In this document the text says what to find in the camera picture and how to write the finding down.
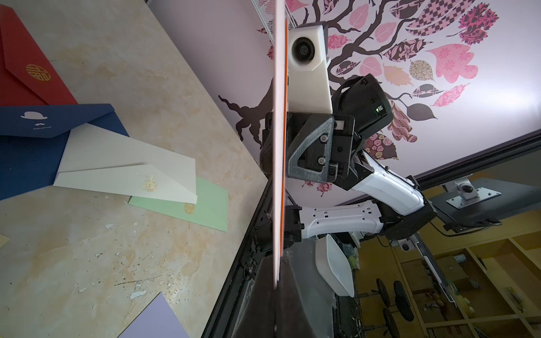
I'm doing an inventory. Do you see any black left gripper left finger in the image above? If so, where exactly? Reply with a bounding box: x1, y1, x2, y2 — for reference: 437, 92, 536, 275
242, 256, 276, 337

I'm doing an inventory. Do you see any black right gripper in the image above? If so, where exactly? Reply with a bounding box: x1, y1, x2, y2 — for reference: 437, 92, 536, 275
283, 74, 393, 190

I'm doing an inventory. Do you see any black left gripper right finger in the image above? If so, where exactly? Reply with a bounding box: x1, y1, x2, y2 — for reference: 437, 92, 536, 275
276, 258, 315, 338

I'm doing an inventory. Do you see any lilac purple envelope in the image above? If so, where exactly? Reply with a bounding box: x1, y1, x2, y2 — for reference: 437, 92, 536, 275
118, 293, 189, 338

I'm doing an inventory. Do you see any pink envelope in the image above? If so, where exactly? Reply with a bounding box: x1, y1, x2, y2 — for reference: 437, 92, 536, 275
273, 0, 288, 289

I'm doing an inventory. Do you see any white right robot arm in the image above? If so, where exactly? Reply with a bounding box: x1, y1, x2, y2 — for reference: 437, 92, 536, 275
260, 75, 436, 242

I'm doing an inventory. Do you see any mint green envelope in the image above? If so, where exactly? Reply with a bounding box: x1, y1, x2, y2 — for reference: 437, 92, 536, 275
128, 177, 229, 232

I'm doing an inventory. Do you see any white envelope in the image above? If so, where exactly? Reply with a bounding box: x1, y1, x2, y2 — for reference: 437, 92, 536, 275
54, 124, 197, 204

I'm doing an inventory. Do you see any navy blue envelope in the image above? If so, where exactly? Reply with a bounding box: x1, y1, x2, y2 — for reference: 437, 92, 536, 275
1, 104, 128, 200

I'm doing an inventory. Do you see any red envelope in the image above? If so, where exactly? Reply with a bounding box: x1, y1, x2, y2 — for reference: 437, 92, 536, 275
1, 5, 77, 106

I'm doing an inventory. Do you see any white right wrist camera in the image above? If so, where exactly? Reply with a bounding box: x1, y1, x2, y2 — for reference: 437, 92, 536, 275
287, 22, 332, 114

